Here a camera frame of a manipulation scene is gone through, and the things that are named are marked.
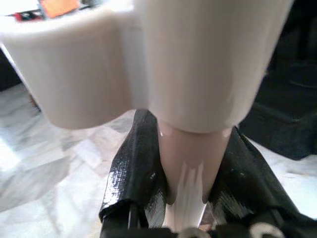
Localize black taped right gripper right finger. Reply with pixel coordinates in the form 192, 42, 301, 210
205, 125, 317, 238

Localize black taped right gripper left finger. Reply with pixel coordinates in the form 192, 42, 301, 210
99, 110, 172, 231

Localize white plastic handle with clip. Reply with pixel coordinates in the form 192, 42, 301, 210
0, 0, 297, 230

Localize black upholstered furniture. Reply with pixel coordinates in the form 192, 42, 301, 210
237, 0, 317, 161

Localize orange box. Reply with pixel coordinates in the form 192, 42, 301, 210
39, 0, 81, 18

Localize red and black small item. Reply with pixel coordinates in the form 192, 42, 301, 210
13, 11, 45, 23

